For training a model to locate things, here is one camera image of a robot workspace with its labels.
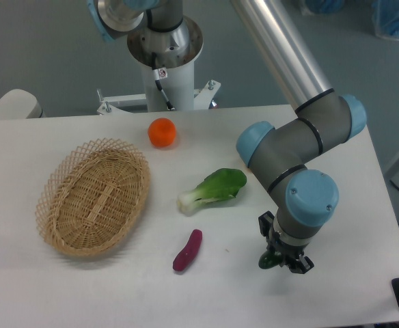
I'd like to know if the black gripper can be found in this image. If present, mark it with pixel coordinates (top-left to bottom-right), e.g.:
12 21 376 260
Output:
258 211 314 274

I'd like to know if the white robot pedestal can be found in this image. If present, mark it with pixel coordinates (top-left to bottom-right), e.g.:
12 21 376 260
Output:
97 16 221 115

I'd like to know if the woven wicker basket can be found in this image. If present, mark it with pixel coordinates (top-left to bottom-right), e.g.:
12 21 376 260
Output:
36 138 151 257

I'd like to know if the dark green cucumber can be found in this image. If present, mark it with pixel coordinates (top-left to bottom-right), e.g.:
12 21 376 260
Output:
258 250 283 270

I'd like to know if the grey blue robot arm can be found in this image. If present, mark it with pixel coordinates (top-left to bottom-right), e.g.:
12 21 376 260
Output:
87 1 366 274

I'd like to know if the white chair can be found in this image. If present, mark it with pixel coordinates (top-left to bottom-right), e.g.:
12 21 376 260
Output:
0 89 46 120

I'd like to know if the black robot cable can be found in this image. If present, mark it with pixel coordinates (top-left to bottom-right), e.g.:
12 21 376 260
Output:
150 51 176 111

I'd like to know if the orange tangerine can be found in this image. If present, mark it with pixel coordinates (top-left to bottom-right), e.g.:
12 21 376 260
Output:
148 118 176 148

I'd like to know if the blue plastic bag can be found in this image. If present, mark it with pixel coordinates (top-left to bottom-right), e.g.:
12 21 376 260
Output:
299 0 345 15
372 0 399 41

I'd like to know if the green bok choy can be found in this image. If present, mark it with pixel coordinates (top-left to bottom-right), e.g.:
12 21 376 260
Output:
176 168 247 215

